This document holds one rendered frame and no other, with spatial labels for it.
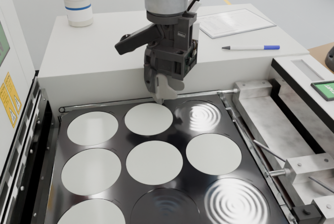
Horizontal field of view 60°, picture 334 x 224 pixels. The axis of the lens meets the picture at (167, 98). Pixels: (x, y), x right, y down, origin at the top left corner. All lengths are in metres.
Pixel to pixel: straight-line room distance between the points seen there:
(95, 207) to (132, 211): 0.06
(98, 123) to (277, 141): 0.36
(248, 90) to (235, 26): 0.23
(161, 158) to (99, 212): 0.14
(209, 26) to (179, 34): 0.33
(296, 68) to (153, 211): 0.44
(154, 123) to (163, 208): 0.19
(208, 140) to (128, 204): 0.19
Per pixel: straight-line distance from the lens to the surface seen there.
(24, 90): 0.58
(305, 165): 0.55
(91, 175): 0.52
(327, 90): 0.65
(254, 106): 0.69
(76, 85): 0.66
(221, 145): 0.55
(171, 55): 0.52
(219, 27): 0.84
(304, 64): 0.74
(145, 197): 0.48
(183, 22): 0.50
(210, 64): 0.67
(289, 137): 0.64
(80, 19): 0.86
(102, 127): 0.59
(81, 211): 0.48
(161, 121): 0.59
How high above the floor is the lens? 1.29
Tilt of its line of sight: 37 degrees down
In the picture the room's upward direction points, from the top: straight up
